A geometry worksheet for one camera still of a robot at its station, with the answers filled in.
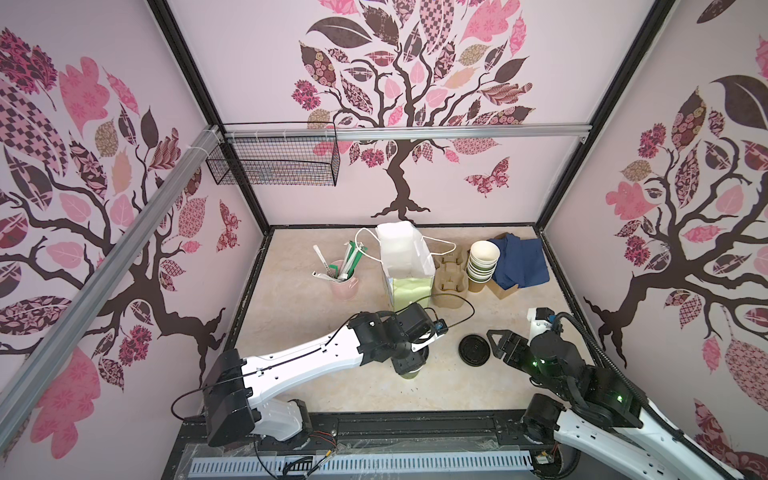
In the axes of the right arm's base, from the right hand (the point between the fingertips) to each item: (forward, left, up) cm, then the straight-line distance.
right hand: (494, 336), depth 70 cm
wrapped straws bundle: (+28, +37, -4) cm, 47 cm away
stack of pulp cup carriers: (+23, +6, -10) cm, 26 cm away
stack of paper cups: (+24, -3, -3) cm, 24 cm away
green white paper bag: (+32, +18, -16) cm, 40 cm away
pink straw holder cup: (+22, +41, -14) cm, 48 cm away
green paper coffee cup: (-4, +19, -16) cm, 25 cm away
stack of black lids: (+3, +1, -16) cm, 17 cm away
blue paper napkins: (+33, -21, -14) cm, 42 cm away
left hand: (-1, +21, -6) cm, 21 cm away
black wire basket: (+57, +61, +15) cm, 84 cm away
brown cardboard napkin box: (+24, -10, -16) cm, 31 cm away
